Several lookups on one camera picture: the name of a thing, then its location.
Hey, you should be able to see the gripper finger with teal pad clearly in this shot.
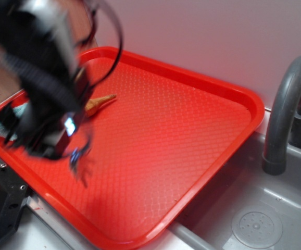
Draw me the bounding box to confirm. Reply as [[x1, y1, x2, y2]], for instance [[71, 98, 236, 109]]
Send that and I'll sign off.
[[52, 130, 70, 159], [64, 114, 82, 137]]

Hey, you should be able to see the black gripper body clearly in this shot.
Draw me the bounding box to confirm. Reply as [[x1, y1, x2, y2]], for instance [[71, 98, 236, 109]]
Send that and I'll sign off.
[[4, 67, 93, 159]]

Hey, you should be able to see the silver key bunch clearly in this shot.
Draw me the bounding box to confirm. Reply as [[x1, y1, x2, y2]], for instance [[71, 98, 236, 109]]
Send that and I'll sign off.
[[69, 137, 93, 189]]

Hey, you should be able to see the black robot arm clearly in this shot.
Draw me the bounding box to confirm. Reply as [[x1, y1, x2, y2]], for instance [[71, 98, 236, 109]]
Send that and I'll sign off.
[[0, 1, 92, 159]]

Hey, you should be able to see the teal crumpled cloth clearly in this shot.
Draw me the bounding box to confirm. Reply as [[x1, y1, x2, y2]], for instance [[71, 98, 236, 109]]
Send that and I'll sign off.
[[0, 102, 28, 141]]

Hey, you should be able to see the red plastic tray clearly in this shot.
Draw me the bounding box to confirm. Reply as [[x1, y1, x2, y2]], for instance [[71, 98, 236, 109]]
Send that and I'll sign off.
[[0, 52, 264, 249]]

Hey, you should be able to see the grey sink basin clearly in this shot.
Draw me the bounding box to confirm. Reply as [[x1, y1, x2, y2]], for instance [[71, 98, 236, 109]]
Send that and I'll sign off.
[[166, 127, 301, 250]]

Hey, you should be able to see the dark grey faucet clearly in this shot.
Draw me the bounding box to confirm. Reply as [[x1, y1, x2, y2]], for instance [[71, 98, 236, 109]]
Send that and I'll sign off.
[[262, 56, 301, 176]]

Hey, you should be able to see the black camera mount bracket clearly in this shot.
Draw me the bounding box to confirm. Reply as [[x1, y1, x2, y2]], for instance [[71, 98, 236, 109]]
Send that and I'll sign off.
[[0, 165, 29, 239]]

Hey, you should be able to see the black cable loop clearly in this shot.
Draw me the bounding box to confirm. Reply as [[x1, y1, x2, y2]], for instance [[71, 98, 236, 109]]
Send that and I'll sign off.
[[74, 0, 124, 86]]

